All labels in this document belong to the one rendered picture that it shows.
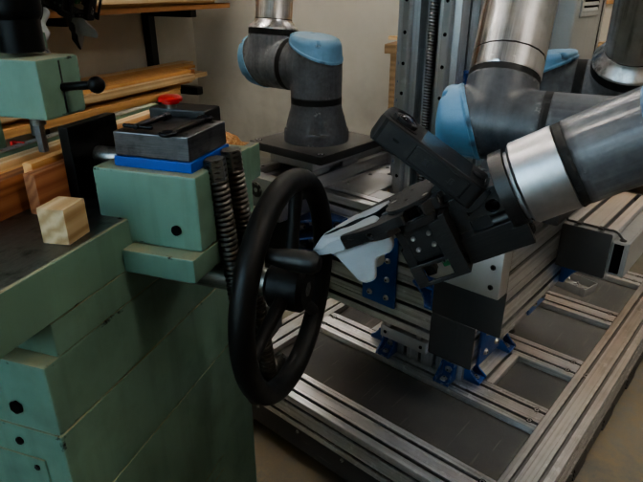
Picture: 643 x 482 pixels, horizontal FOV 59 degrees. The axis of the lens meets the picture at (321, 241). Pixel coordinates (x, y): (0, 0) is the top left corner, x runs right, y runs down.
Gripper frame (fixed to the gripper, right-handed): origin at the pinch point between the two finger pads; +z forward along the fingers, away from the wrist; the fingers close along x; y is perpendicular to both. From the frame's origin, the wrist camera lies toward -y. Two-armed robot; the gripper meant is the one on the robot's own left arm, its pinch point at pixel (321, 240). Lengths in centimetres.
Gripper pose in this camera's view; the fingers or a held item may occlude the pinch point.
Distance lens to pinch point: 58.9
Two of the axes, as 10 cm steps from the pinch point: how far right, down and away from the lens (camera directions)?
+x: 3.2, -4.0, 8.6
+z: -8.2, 3.4, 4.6
